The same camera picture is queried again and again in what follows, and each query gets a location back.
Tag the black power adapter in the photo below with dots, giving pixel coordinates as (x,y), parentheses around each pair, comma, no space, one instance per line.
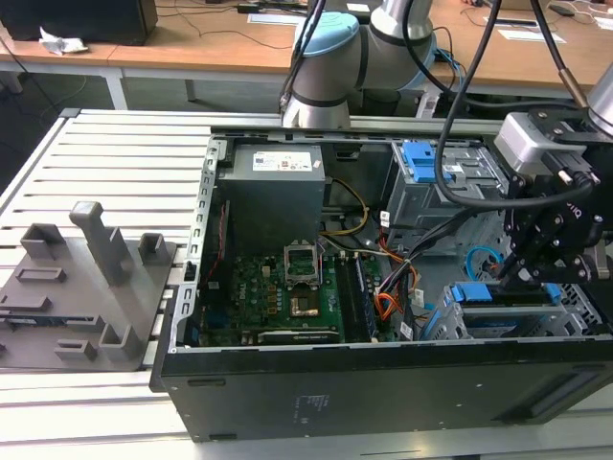
(249,7)

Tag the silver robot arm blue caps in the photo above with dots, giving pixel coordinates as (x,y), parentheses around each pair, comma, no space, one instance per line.
(330,72)

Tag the black graphics card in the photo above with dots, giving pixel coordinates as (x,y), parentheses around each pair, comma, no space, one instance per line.
(292,335)

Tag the grey metal drive cage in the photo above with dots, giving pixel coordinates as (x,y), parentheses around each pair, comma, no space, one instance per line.
(416,206)

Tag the CPU socket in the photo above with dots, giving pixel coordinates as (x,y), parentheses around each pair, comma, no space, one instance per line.
(304,306)

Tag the blue plastic drive latch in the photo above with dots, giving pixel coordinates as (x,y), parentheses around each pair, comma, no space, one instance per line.
(419,165)

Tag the grey power supply unit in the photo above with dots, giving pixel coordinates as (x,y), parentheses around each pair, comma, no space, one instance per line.
(268,201)

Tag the white paper sheet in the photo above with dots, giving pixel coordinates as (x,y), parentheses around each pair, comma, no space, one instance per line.
(517,34)
(272,19)

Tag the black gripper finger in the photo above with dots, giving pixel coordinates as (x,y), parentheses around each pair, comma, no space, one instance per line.
(527,225)
(560,266)

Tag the crumpled white paper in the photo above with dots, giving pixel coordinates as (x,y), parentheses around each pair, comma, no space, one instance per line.
(62,43)

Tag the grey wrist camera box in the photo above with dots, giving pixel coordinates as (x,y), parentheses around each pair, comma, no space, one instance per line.
(522,141)

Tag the black open PC case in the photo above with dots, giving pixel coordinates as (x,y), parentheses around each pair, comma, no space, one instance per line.
(335,393)

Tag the grey parts rack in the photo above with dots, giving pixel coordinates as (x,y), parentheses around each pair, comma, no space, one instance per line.
(81,306)

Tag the hard disk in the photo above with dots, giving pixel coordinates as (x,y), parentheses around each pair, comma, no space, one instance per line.
(471,292)

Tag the RAM stick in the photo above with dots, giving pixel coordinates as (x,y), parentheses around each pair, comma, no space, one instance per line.
(366,302)

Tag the green motherboard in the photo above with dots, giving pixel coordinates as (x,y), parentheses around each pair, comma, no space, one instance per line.
(258,292)

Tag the wooden desk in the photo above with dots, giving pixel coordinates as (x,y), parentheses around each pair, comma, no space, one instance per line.
(201,48)

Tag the black box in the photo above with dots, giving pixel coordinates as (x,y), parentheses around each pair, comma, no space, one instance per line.
(76,19)

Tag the grey metal disk bay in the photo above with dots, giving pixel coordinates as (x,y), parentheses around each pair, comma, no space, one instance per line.
(536,318)

